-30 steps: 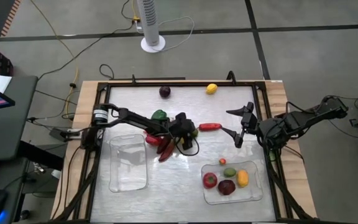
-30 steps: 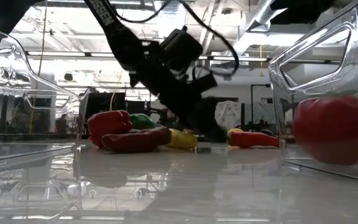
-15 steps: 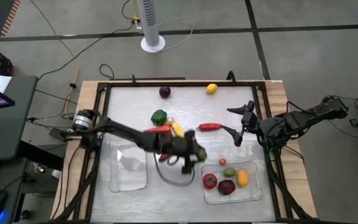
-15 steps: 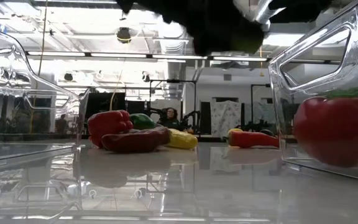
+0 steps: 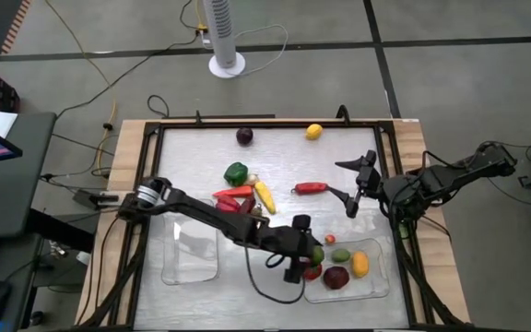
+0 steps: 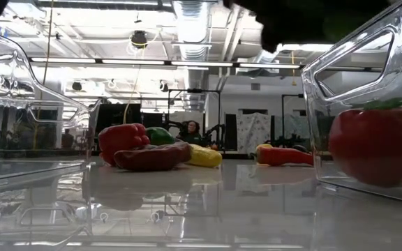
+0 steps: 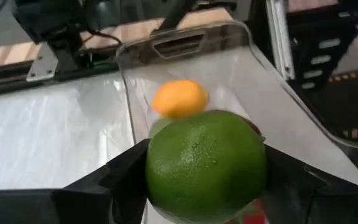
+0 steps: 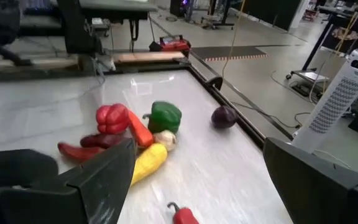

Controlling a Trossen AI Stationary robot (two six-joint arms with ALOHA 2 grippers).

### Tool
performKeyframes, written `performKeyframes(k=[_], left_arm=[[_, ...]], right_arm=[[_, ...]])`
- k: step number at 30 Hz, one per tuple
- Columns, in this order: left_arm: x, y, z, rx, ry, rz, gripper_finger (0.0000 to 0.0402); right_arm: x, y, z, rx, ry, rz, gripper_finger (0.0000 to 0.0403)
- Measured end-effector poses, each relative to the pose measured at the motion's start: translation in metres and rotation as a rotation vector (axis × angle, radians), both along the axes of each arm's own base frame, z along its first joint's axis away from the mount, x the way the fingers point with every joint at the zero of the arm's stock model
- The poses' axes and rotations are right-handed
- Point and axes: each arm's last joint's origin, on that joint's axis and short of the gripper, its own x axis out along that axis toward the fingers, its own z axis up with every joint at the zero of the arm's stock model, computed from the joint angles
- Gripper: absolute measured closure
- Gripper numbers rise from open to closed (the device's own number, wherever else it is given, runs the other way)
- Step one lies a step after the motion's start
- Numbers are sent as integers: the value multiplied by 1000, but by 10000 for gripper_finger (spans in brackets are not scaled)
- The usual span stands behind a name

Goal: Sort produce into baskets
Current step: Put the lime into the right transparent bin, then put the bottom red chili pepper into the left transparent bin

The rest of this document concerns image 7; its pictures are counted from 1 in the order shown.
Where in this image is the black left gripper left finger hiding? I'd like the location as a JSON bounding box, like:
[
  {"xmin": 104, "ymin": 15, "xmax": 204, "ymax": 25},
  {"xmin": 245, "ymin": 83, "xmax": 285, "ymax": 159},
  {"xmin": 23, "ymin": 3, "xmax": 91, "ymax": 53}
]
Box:
[{"xmin": 0, "ymin": 139, "xmax": 150, "ymax": 224}]

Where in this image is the pale green fruit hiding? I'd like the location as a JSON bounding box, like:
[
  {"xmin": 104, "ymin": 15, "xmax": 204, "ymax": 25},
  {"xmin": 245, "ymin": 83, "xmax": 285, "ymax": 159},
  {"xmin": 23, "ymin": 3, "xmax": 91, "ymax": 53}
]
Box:
[{"xmin": 149, "ymin": 117, "xmax": 174, "ymax": 139}]

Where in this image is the light wooden board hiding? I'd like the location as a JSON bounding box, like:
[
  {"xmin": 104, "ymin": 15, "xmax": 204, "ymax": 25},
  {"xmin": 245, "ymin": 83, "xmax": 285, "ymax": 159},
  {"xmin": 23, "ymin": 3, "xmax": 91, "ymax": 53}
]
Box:
[{"xmin": 0, "ymin": 7, "xmax": 233, "ymax": 70}]

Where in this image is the grey metal bracket plate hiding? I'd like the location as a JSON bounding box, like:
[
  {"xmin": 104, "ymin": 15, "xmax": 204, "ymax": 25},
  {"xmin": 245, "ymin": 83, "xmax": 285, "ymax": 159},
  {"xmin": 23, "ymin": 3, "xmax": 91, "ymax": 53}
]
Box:
[{"xmin": 25, "ymin": 43, "xmax": 59, "ymax": 83}]

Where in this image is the orange citrus fruit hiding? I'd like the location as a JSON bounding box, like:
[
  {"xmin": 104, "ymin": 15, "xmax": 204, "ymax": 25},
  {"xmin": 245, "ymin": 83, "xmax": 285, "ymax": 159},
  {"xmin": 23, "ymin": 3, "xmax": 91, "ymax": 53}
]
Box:
[{"xmin": 151, "ymin": 79, "xmax": 210, "ymax": 120}]

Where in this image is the aluminium frame post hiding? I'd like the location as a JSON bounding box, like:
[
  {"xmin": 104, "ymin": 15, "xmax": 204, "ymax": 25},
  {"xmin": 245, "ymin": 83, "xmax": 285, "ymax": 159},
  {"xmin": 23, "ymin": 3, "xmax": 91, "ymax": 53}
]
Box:
[{"xmin": 265, "ymin": 0, "xmax": 295, "ymax": 81}]

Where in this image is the black slotted panel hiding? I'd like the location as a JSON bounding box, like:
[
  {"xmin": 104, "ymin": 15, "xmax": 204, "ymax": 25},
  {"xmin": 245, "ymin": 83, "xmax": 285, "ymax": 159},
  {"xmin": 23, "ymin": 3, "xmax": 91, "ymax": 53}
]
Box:
[{"xmin": 286, "ymin": 18, "xmax": 358, "ymax": 91}]

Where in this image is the large red round fruit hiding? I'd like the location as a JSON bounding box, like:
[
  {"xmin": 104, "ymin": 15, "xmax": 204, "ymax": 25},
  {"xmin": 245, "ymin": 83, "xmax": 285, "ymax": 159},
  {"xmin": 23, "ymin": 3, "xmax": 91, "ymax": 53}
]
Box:
[{"xmin": 225, "ymin": 198, "xmax": 269, "ymax": 224}]

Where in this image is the clear plastic bin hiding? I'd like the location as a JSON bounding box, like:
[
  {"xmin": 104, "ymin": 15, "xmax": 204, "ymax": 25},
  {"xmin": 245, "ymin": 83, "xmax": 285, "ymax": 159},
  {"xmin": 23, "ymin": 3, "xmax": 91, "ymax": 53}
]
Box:
[{"xmin": 115, "ymin": 20, "xmax": 358, "ymax": 224}]

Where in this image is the large green citrus fruit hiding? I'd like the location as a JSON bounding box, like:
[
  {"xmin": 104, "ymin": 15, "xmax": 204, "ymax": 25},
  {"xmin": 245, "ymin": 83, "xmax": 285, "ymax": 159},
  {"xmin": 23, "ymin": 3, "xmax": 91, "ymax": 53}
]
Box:
[{"xmin": 145, "ymin": 110, "xmax": 268, "ymax": 223}]

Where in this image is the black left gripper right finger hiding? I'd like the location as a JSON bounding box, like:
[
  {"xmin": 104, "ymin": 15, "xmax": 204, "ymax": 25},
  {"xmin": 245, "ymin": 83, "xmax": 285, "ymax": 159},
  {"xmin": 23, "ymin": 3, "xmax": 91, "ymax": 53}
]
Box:
[{"xmin": 260, "ymin": 144, "xmax": 358, "ymax": 224}]

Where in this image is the thin black cable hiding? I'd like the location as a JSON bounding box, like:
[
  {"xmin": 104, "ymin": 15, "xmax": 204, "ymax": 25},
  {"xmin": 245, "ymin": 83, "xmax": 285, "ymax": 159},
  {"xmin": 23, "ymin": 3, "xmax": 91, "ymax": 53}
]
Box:
[{"xmin": 81, "ymin": 29, "xmax": 124, "ymax": 47}]

